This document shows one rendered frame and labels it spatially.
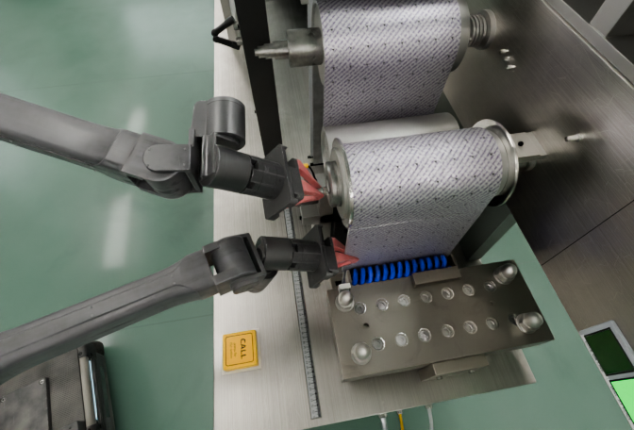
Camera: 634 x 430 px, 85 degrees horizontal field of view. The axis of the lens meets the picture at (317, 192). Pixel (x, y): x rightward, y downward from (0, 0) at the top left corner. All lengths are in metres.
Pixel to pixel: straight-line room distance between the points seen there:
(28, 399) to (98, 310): 1.23
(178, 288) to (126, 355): 1.39
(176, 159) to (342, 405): 0.58
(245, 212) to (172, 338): 1.03
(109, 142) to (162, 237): 1.61
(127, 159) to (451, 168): 0.44
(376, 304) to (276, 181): 0.34
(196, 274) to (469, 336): 0.50
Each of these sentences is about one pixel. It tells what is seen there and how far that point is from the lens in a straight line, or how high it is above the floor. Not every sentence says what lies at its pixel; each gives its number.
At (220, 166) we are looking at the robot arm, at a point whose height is 1.37.
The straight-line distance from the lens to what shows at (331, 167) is 0.53.
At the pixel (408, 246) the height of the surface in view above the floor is 1.10.
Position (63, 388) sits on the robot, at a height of 0.24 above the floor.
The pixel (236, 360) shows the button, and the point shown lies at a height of 0.92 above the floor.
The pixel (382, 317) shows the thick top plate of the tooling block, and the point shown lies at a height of 1.03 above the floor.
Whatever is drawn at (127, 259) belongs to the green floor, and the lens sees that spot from 2.11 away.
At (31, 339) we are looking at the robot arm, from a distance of 0.60.
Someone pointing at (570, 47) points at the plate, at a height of 1.42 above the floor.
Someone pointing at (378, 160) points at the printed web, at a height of 1.31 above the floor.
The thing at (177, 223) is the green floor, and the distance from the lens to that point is 2.10.
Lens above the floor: 1.71
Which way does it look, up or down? 56 degrees down
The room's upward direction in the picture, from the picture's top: straight up
